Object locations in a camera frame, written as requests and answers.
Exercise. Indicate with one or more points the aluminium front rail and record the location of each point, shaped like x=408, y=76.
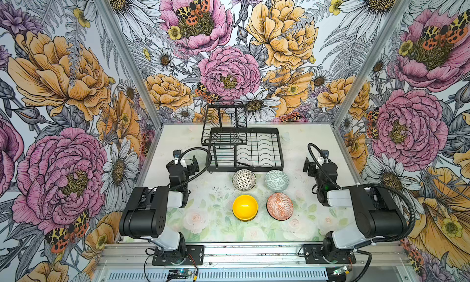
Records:
x=242, y=254

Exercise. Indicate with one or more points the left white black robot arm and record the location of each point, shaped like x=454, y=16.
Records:
x=144, y=216

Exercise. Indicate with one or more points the left green circuit board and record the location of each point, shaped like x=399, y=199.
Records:
x=179, y=274

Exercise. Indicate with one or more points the brown dotted patterned bowl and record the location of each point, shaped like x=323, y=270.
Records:
x=244, y=180

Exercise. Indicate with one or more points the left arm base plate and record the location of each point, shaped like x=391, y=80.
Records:
x=192, y=255

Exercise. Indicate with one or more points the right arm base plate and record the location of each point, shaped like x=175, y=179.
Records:
x=319, y=254

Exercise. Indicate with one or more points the red orange patterned bowl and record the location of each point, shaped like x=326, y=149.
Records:
x=280, y=206

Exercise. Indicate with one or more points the green circuit board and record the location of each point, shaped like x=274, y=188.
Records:
x=179, y=274
x=344, y=270

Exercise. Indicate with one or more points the green patterned bowl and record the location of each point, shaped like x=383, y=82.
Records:
x=276, y=180

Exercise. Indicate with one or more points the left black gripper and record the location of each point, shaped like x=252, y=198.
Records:
x=185, y=168

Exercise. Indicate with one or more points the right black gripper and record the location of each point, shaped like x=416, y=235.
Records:
x=316, y=168

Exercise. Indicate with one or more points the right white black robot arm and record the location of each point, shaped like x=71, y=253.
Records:
x=381, y=213

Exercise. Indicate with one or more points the yellow bowl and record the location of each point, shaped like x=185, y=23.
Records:
x=245, y=208

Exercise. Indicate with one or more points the black wire dish rack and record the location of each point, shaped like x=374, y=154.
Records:
x=234, y=145

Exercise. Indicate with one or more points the right green circuit board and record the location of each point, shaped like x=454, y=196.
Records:
x=344, y=270

